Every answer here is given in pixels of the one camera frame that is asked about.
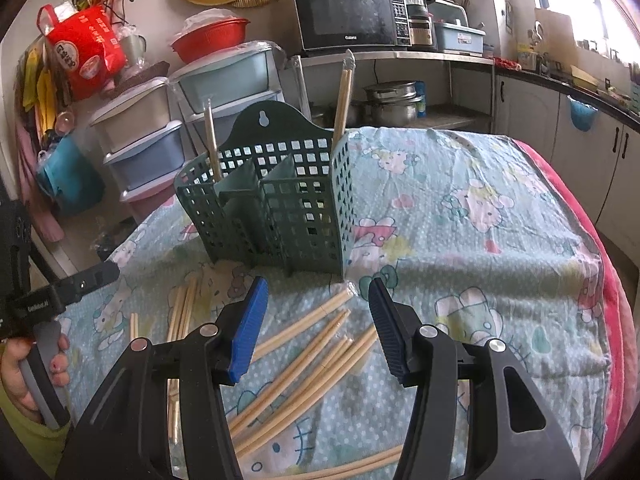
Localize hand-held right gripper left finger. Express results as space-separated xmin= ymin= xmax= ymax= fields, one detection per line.
xmin=55 ymin=276 xmax=271 ymax=480

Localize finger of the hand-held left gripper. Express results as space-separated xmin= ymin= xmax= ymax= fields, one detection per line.
xmin=50 ymin=260 xmax=121 ymax=311

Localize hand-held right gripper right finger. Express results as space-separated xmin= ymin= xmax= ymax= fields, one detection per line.
xmin=367 ymin=276 xmax=583 ymax=480

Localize pile of wooden chopsticks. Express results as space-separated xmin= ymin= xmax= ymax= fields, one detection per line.
xmin=129 ymin=272 xmax=406 ymax=480

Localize green plastic utensil holder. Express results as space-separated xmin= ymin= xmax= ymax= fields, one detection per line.
xmin=175 ymin=101 xmax=356 ymax=281

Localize person's left forearm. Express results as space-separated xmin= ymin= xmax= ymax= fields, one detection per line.
xmin=0 ymin=395 xmax=71 ymax=478

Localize person's left hand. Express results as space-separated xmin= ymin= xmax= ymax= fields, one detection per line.
xmin=0 ymin=335 xmax=71 ymax=426

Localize cartoon printed blanket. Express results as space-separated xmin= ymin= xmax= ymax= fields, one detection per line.
xmin=57 ymin=125 xmax=613 ymax=480

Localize pink plastic storage drawer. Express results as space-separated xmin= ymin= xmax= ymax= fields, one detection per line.
xmin=120 ymin=175 xmax=181 ymax=221

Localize blue bag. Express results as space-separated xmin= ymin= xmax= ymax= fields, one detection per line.
xmin=36 ymin=135 xmax=106 ymax=216

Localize blue plastic storage drawer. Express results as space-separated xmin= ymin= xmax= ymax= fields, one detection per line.
xmin=103 ymin=120 xmax=187 ymax=191

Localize beige plastic storage drawer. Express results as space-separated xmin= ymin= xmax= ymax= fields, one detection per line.
xmin=90 ymin=77 xmax=171 ymax=153

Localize yellow hanging cloths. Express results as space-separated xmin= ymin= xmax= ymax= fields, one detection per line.
xmin=22 ymin=45 xmax=58 ymax=133

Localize wicker basket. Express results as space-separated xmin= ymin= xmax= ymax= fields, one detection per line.
xmin=117 ymin=60 xmax=171 ymax=88

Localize large steel pot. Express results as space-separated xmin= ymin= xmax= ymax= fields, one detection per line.
xmin=367 ymin=97 xmax=423 ymax=126

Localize red shopping bag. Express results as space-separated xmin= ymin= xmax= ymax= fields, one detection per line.
xmin=37 ymin=4 xmax=128 ymax=101

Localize red pink blanket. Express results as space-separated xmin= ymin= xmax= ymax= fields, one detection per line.
xmin=515 ymin=137 xmax=633 ymax=466

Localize grey-blue plastic storage drawer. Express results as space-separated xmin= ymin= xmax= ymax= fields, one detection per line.
xmin=180 ymin=90 xmax=286 ymax=131

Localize metal cup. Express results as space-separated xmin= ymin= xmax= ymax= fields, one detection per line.
xmin=117 ymin=35 xmax=148 ymax=68

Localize wrapped wooden chopstick pair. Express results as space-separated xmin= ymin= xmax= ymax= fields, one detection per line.
xmin=332 ymin=50 xmax=357 ymax=141

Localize steel pot with lid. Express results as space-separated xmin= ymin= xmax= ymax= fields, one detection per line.
xmin=362 ymin=80 xmax=418 ymax=103

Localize teal plastic storage drawer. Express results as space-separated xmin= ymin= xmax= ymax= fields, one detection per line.
xmin=170 ymin=40 xmax=276 ymax=108

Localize white kitchen cabinets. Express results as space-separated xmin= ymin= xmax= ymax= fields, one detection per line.
xmin=492 ymin=67 xmax=640 ymax=241

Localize red plastic basin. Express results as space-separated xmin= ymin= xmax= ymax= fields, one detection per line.
xmin=171 ymin=17 xmax=251 ymax=63

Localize metal shelf rack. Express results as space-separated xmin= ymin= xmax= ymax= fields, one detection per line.
xmin=287 ymin=50 xmax=498 ymax=133

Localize clear plastic bag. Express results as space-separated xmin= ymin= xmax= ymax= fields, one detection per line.
xmin=182 ymin=9 xmax=236 ymax=28

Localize blue hanging bin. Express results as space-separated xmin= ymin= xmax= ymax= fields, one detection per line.
xmin=569 ymin=96 xmax=598 ymax=132

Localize light blue dish box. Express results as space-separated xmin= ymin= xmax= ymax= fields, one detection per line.
xmin=434 ymin=21 xmax=487 ymax=56

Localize black microwave oven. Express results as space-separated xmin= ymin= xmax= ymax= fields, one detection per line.
xmin=291 ymin=0 xmax=412 ymax=53

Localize pale cutting board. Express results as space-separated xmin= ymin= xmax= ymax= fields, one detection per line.
xmin=534 ymin=8 xmax=573 ymax=56

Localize window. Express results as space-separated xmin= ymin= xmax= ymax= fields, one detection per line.
xmin=525 ymin=0 xmax=640 ymax=66

